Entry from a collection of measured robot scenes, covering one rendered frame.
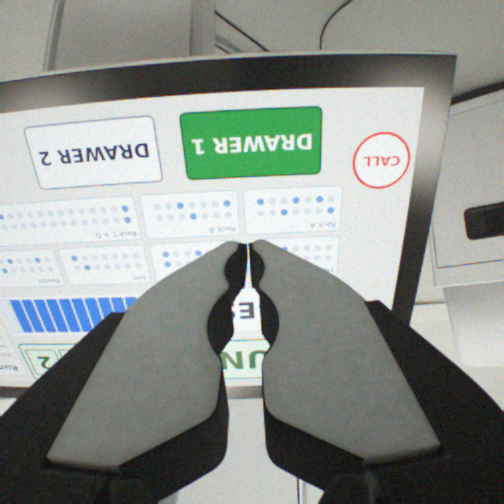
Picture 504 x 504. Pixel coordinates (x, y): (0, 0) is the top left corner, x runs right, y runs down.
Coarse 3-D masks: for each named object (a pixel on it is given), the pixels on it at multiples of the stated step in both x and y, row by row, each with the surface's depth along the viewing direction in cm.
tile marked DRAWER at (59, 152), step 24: (96, 120) 24; (120, 120) 24; (144, 120) 24; (48, 144) 25; (72, 144) 25; (96, 144) 25; (120, 144) 25; (144, 144) 25; (48, 168) 26; (72, 168) 26; (96, 168) 26; (120, 168) 26; (144, 168) 26
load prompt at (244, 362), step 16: (32, 352) 35; (48, 352) 35; (64, 352) 35; (224, 352) 35; (240, 352) 35; (256, 352) 35; (32, 368) 36; (48, 368) 36; (224, 368) 36; (240, 368) 36; (256, 368) 36
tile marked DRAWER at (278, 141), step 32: (192, 128) 25; (224, 128) 25; (256, 128) 25; (288, 128) 25; (320, 128) 25; (192, 160) 26; (224, 160) 26; (256, 160) 26; (288, 160) 26; (320, 160) 26
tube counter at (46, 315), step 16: (0, 304) 32; (16, 304) 32; (32, 304) 32; (48, 304) 32; (64, 304) 32; (80, 304) 32; (96, 304) 32; (112, 304) 32; (128, 304) 32; (16, 320) 33; (32, 320) 33; (48, 320) 33; (64, 320) 33; (80, 320) 33; (96, 320) 33
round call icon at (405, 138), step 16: (352, 144) 25; (368, 144) 25; (384, 144) 25; (400, 144) 25; (352, 160) 26; (368, 160) 26; (384, 160) 26; (400, 160) 26; (352, 176) 26; (368, 176) 26; (384, 176) 26; (400, 176) 26
